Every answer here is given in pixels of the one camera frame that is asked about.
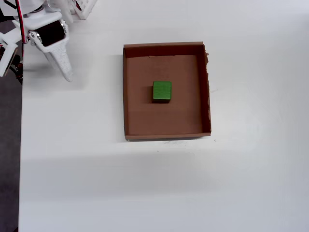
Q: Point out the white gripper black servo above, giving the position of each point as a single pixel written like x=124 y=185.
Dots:
x=51 y=34

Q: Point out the green wooden cube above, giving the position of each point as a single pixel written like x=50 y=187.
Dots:
x=161 y=90

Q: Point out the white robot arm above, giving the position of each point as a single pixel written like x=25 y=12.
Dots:
x=31 y=4

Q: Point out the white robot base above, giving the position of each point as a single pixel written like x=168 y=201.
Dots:
x=84 y=8

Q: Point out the brown cardboard box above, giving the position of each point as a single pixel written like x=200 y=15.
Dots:
x=164 y=120

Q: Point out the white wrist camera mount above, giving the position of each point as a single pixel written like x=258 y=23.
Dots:
x=8 y=55

